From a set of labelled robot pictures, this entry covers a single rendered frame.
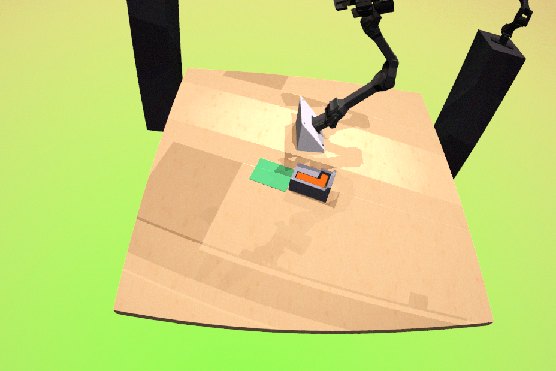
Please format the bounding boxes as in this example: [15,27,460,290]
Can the orange l-shaped part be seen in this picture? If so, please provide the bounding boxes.
[296,172,328,188]

